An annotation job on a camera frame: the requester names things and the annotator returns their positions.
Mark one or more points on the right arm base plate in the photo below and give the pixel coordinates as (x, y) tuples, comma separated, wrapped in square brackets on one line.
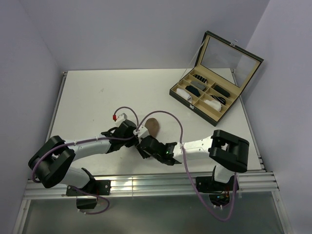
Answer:
[(206, 184)]

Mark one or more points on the grey rolled sock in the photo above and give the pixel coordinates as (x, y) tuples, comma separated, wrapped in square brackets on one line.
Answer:
[(198, 85)]

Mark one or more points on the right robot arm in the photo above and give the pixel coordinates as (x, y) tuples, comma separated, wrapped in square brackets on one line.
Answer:
[(230, 152)]

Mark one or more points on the aluminium frame rail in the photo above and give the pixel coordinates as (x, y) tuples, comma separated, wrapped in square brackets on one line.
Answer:
[(154, 185)]

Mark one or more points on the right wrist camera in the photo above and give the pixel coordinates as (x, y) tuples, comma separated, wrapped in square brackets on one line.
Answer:
[(142, 132)]

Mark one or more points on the white rolled sock in box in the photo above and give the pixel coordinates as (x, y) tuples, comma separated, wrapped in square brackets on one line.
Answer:
[(216, 105)]

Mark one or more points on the black compartment storage box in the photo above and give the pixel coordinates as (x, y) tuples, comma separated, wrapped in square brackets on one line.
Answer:
[(222, 63)]

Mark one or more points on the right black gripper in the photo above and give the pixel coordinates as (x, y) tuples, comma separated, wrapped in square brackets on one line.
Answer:
[(144, 154)]

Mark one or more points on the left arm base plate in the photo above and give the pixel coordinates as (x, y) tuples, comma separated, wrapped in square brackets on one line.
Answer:
[(97, 187)]

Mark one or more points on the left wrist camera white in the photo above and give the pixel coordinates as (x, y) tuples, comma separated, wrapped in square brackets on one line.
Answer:
[(119, 119)]

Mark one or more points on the dark striped rolled sock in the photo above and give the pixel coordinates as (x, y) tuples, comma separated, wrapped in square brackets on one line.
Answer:
[(219, 99)]

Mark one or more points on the black white striped rolled sock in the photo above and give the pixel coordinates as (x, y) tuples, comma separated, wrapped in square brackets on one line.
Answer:
[(202, 79)]

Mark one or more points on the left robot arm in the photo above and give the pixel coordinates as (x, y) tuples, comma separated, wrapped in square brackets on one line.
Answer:
[(51, 165)]

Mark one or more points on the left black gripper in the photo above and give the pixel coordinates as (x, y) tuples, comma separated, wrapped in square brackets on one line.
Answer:
[(131, 143)]

